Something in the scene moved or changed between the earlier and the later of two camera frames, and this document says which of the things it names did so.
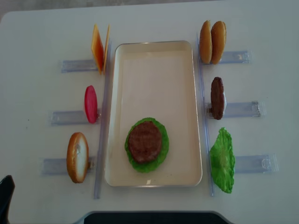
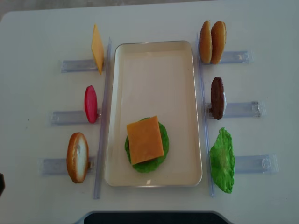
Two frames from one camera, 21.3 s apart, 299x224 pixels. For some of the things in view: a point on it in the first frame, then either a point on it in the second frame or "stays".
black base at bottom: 151,218 stays
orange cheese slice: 106,48 to 145,140
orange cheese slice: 97,47 stays
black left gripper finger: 7,188 to 2,184
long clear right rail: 204,118 stays
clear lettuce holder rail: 261,164 stays
